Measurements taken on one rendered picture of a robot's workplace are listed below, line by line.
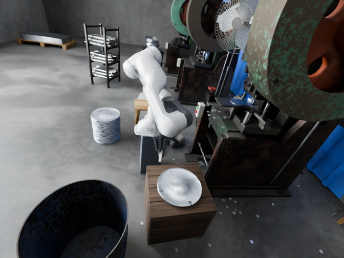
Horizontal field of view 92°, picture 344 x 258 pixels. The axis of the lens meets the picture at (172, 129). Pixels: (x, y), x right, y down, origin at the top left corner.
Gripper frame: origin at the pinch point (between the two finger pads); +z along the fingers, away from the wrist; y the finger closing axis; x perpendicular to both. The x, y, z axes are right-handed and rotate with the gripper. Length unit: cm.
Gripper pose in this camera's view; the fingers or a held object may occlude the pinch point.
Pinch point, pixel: (160, 156)
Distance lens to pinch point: 101.4
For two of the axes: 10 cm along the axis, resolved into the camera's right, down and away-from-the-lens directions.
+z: -1.5, 8.2, 5.6
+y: 9.3, 3.0, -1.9
